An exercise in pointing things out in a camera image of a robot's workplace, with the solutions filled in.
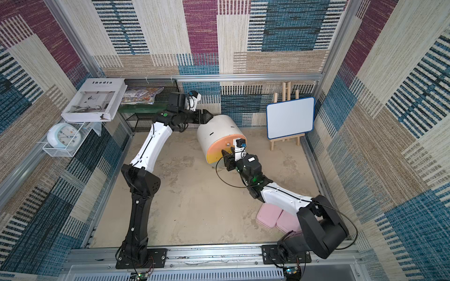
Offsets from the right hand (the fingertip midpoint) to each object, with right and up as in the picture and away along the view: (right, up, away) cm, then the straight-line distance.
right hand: (227, 148), depth 81 cm
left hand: (-10, +17, +6) cm, 21 cm away
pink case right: (+28, -34, 0) cm, 44 cm away
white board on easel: (+36, +17, +20) cm, 44 cm away
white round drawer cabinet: (-4, +6, +5) cm, 9 cm away
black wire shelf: (-56, +20, +34) cm, 68 cm away
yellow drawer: (-8, -5, +9) cm, 13 cm away
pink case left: (+19, -32, +2) cm, 37 cm away
